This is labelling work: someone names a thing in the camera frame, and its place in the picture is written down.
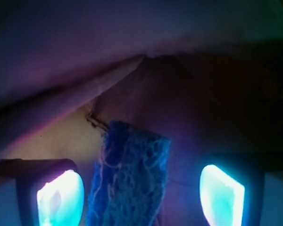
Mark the brown paper bag bin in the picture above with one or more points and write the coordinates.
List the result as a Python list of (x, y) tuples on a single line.
[(207, 74)]

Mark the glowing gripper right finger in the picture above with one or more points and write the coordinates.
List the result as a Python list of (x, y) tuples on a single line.
[(242, 190)]

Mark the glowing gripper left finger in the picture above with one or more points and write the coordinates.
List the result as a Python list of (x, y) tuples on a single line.
[(46, 192)]

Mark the blue sponge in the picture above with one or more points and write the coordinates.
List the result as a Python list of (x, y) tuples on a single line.
[(129, 182)]

